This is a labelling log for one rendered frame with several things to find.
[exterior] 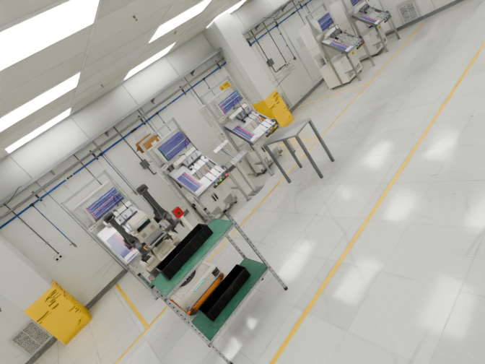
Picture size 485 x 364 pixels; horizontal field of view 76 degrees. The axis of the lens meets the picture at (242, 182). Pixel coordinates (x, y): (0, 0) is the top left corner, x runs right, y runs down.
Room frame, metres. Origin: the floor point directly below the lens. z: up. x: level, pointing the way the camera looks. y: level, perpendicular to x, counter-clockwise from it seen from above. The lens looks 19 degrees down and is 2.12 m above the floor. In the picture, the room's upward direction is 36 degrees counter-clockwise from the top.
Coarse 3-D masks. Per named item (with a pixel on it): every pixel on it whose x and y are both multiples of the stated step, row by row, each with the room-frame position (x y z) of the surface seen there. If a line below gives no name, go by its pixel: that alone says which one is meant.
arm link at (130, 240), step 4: (112, 212) 3.09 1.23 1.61; (104, 220) 3.04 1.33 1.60; (112, 220) 3.05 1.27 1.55; (112, 224) 3.04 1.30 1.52; (116, 224) 3.05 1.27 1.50; (116, 228) 3.05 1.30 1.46; (120, 228) 3.05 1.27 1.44; (120, 232) 3.05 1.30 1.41; (124, 232) 3.05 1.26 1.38; (124, 236) 3.04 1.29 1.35; (128, 236) 3.04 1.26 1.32; (128, 240) 3.03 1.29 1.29; (132, 240) 3.04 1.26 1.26; (136, 240) 3.05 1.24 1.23; (132, 244) 3.03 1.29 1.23
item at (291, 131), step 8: (304, 120) 4.44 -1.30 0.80; (288, 128) 4.60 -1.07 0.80; (296, 128) 4.35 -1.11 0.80; (312, 128) 4.37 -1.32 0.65; (272, 136) 4.74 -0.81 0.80; (280, 136) 4.48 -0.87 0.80; (288, 136) 4.24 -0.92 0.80; (296, 136) 4.13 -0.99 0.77; (320, 136) 4.36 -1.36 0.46; (264, 144) 4.67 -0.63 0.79; (288, 144) 4.91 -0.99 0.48; (328, 152) 4.35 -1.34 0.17; (296, 160) 4.91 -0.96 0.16; (312, 160) 4.12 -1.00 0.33; (280, 168) 4.67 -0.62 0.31; (320, 176) 4.13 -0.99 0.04
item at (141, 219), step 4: (140, 212) 3.38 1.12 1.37; (136, 216) 3.35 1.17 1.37; (140, 216) 3.35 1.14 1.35; (144, 216) 3.34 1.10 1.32; (148, 216) 3.34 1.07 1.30; (132, 220) 3.32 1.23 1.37; (136, 220) 3.31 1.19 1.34; (140, 220) 3.30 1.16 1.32; (144, 220) 3.31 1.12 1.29; (148, 220) 3.36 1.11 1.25; (128, 224) 3.31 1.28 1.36; (132, 224) 3.28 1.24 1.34; (136, 224) 3.28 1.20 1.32; (140, 224) 3.28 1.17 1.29; (144, 224) 3.33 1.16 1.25; (132, 228) 3.31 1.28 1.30; (136, 228) 3.26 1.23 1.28; (140, 228) 3.31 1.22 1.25; (136, 232) 3.29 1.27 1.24
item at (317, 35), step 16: (320, 16) 7.88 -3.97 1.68; (304, 32) 7.78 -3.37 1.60; (320, 32) 7.52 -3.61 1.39; (336, 32) 7.59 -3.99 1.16; (320, 48) 7.63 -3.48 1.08; (336, 48) 7.24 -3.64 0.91; (352, 48) 7.14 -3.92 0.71; (336, 64) 7.42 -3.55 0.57; (352, 64) 7.04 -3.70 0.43; (336, 80) 7.61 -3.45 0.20
